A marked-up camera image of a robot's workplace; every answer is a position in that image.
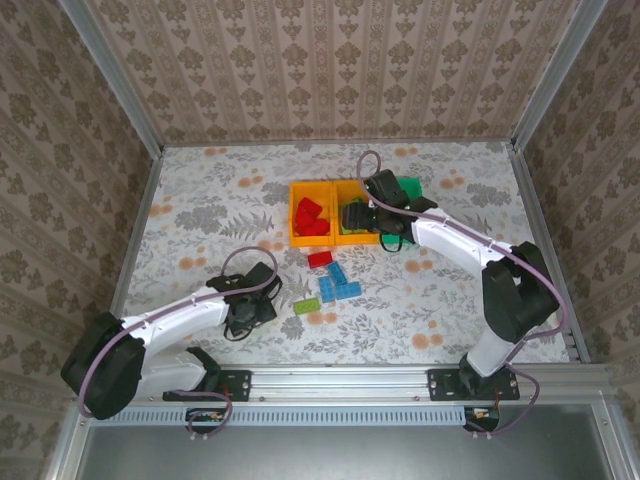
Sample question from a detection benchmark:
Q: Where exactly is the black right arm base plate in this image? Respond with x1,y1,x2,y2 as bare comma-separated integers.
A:
427,368,521,401

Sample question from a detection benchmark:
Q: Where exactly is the floral patterned table cover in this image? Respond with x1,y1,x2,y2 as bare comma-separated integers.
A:
119,142,576,369

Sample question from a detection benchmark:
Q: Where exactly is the aluminium frame profile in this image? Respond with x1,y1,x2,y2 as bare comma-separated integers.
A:
44,404,94,480
592,394,640,480

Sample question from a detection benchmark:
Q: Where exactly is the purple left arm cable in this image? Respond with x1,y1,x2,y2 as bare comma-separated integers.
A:
77,246,280,444

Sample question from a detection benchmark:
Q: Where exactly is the aluminium mounting rail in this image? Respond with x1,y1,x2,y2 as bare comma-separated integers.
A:
74,363,614,404

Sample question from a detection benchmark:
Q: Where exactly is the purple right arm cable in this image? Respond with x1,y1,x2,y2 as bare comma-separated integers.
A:
357,149,569,439

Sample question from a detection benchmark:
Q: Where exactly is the green plastic bin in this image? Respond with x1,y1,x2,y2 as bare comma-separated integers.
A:
380,174,426,247

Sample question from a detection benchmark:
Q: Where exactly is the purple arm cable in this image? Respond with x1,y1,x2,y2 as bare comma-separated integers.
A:
357,149,569,439
77,246,280,444

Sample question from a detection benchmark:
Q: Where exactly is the black left gripper cable loop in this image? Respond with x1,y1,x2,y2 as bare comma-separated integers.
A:
222,318,264,343

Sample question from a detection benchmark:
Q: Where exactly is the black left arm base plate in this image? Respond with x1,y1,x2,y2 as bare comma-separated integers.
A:
162,368,251,403

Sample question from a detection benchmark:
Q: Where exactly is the aluminium thin cross rail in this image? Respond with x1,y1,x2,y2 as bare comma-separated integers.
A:
160,137,516,149

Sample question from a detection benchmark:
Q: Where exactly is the orange plastic bin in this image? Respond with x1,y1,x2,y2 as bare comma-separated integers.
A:
332,177,384,247
288,179,336,250

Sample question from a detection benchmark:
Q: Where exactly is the aluminium corner post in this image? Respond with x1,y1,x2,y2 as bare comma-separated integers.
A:
58,0,166,154
510,0,610,151

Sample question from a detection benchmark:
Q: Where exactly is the aluminium side rail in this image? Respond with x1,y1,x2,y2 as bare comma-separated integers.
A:
110,147,165,316
505,142,591,365

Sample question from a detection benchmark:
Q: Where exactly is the grey slotted cable duct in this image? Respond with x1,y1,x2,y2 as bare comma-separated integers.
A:
119,404,469,427

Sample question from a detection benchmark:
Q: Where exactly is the steel sheet panel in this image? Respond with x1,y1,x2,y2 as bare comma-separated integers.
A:
74,403,621,480

